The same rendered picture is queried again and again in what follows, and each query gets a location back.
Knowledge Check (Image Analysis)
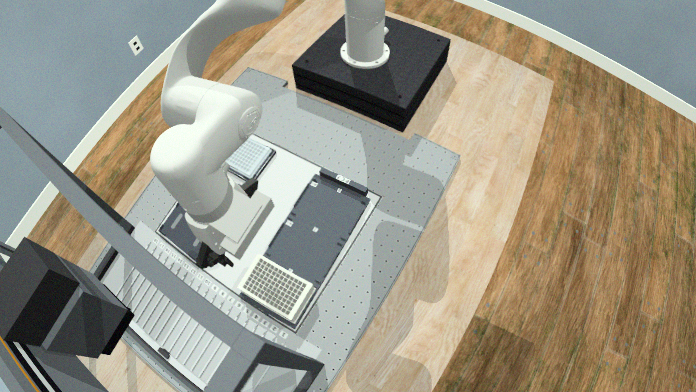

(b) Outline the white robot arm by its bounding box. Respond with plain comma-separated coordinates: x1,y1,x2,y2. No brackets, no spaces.
150,0,390,260

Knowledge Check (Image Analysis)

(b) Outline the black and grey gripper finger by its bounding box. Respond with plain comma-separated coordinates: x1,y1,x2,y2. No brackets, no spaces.
241,178,258,198
196,242,234,269

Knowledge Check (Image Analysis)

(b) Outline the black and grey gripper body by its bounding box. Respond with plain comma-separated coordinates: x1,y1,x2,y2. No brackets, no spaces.
185,175,248,255

